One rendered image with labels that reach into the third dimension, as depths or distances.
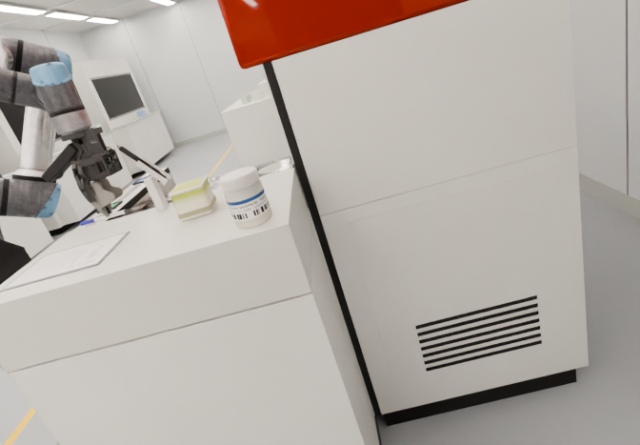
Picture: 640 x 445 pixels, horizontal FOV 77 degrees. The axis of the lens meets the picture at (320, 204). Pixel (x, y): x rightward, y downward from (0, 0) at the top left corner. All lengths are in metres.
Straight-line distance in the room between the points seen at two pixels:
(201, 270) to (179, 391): 0.29
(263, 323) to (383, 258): 0.45
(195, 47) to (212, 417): 8.74
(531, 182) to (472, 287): 0.33
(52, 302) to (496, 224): 1.03
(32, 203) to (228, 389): 0.89
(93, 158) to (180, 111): 8.55
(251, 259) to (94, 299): 0.30
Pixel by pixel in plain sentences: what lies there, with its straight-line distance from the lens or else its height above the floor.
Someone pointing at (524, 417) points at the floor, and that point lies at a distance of 1.57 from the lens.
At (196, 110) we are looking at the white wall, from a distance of 9.50.
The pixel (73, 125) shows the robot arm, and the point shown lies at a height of 1.21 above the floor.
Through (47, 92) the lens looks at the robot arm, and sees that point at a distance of 1.10.
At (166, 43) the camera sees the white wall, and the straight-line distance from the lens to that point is 9.55.
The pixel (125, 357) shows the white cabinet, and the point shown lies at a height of 0.78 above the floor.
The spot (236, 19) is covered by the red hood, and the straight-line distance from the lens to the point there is 1.00.
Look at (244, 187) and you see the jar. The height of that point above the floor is 1.04.
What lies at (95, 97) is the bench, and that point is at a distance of 7.65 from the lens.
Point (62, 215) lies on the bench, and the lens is 5.89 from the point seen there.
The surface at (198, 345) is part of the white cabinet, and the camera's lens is 0.86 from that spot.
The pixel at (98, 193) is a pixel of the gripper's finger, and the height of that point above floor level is 1.05.
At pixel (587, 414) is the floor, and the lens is 1.60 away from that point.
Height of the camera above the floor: 1.23
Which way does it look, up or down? 21 degrees down
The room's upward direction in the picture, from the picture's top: 17 degrees counter-clockwise
